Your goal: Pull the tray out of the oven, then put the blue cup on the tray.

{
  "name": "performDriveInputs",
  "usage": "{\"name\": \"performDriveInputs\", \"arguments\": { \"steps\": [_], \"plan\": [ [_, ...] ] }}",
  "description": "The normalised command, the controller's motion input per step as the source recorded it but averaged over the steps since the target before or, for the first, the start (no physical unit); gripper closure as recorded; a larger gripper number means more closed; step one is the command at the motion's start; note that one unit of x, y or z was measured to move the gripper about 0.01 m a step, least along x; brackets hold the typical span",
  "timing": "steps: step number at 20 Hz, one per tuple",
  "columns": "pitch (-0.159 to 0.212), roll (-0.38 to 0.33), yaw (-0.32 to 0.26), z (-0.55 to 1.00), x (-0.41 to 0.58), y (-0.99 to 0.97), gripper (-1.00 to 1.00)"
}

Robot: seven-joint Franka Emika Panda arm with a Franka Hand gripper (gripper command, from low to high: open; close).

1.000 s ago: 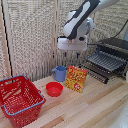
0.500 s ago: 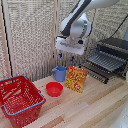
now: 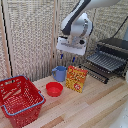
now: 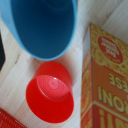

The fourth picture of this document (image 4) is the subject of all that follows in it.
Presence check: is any red shopping basket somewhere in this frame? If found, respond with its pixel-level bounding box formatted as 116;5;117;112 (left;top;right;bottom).
0;107;28;128

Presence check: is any macaroni and cheese box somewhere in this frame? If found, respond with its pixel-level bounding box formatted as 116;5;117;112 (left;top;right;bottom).
80;22;128;128

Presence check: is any red plastic bowl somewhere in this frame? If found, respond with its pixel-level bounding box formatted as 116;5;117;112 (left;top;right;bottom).
25;60;75;125

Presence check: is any blue plastic mug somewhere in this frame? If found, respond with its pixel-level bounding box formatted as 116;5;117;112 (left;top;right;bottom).
0;0;79;62

